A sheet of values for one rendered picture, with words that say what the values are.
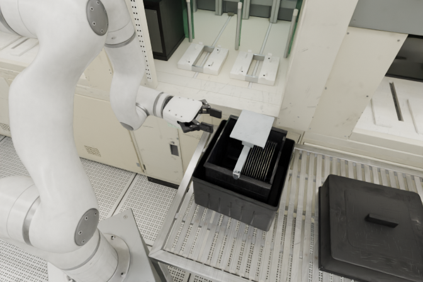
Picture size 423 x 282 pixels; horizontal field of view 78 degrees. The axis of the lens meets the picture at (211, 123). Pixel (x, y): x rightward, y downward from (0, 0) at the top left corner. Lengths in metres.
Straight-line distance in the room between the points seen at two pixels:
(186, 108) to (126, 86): 0.19
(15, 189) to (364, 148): 1.15
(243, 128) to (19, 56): 1.38
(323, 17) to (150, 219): 1.49
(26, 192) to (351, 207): 0.86
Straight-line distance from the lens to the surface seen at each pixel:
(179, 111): 0.81
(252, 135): 0.74
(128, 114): 0.80
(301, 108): 1.01
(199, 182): 0.84
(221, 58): 1.38
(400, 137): 1.24
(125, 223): 1.00
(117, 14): 0.66
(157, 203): 1.87
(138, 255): 0.95
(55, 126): 0.54
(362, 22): 0.90
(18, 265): 2.02
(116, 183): 2.02
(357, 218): 0.96
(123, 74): 0.77
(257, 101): 1.18
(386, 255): 0.94
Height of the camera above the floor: 1.64
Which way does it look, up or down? 46 degrees down
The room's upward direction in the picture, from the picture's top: straight up
